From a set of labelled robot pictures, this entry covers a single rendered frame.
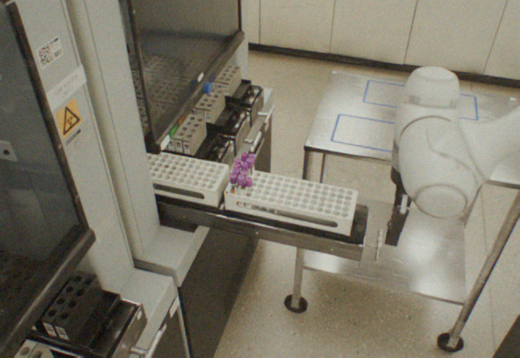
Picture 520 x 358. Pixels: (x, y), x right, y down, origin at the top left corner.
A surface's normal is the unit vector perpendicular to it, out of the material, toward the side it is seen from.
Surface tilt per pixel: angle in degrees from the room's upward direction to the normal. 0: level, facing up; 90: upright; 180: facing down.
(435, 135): 30
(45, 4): 90
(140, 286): 0
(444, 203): 95
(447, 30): 90
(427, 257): 0
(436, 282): 0
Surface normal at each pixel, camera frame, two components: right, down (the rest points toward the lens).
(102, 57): 0.96, 0.18
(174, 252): 0.01, -0.77
